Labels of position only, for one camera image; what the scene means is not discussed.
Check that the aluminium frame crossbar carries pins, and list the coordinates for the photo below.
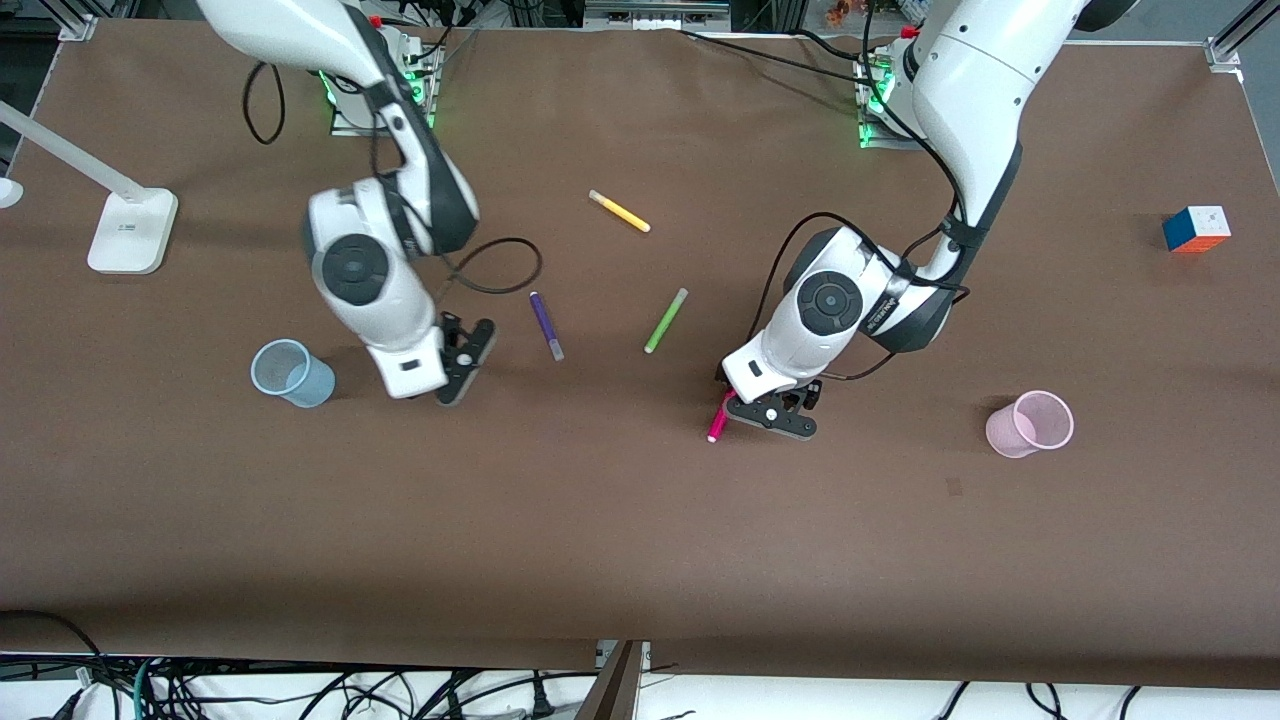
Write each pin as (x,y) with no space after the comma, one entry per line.
(655,12)

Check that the purple marker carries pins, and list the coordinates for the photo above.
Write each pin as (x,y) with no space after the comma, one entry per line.
(546,325)

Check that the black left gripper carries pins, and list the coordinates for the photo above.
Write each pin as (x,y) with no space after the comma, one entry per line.
(811,398)

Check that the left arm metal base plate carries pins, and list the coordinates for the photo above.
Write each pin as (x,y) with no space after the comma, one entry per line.
(868,130)

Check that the yellow marker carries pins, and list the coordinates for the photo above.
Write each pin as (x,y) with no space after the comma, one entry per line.
(620,211)

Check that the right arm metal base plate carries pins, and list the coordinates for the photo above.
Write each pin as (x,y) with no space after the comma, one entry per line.
(425,100)

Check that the black power plug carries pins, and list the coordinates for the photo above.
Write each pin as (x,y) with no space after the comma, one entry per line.
(541,698)

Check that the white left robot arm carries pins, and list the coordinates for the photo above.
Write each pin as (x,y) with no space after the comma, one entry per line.
(960,80)

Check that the colourful puzzle cube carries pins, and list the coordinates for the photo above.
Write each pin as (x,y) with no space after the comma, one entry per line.
(1197,229)

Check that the aluminium frame profile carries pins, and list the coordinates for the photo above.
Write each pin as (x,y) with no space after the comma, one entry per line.
(1240,35)
(78,20)

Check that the pink plastic cup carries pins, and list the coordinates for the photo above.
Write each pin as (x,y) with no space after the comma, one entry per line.
(1030,425)

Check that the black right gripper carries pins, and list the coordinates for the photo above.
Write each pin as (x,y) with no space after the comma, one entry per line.
(451,337)

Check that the green marker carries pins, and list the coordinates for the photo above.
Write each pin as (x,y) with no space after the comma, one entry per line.
(666,320)

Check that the brown table leg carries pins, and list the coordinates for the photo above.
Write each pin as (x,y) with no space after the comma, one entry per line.
(612,685)

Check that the blue plastic cup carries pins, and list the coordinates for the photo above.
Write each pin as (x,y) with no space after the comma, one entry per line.
(292,375)

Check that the pink marker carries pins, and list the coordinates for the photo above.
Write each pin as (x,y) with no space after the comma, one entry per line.
(717,428)

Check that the white desk lamp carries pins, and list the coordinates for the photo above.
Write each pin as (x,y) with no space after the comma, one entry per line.
(130,230)

